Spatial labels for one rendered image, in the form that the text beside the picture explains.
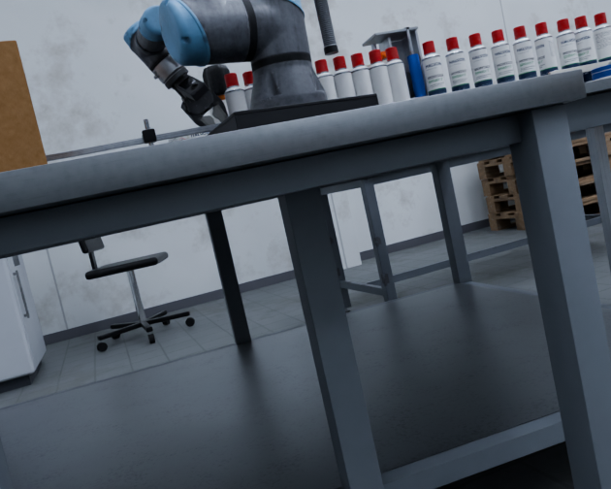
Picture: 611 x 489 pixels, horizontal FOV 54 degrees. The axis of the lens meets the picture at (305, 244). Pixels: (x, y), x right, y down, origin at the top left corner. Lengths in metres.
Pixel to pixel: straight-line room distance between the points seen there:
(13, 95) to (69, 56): 4.26
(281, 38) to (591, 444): 0.84
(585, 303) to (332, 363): 0.40
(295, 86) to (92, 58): 4.40
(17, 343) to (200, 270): 1.98
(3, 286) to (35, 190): 3.17
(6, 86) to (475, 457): 1.07
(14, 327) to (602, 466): 3.31
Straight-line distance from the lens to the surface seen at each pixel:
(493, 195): 6.04
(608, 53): 2.14
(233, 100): 1.60
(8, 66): 1.23
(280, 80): 1.14
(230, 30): 1.13
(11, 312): 3.84
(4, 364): 3.89
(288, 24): 1.17
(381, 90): 1.72
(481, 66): 1.87
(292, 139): 0.71
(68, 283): 5.28
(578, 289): 0.95
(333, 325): 1.02
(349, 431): 1.07
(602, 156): 2.29
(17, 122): 1.21
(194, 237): 5.33
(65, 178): 0.67
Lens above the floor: 0.75
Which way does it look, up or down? 5 degrees down
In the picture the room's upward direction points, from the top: 12 degrees counter-clockwise
